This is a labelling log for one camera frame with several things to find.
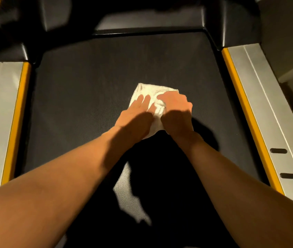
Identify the person's right hand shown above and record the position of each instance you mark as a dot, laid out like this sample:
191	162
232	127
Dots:
177	118

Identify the person's left hand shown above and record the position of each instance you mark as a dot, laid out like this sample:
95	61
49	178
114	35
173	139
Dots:
133	123

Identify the person's right fingers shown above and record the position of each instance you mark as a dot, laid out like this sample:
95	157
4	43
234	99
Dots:
177	99

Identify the person's left fingers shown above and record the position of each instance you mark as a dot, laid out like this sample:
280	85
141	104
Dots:
139	102

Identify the white cleaning cloth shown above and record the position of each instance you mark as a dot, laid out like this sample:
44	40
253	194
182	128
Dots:
149	89

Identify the person's left forearm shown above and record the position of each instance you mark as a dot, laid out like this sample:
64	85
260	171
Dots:
45	193

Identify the person's right forearm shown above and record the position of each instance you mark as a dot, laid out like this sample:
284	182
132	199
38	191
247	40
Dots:
239	193

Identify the black treadmill belt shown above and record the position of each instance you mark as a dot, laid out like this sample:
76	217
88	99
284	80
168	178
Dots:
84	87

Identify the black treadmill motor cover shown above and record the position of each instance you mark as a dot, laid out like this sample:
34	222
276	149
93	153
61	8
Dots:
151	20

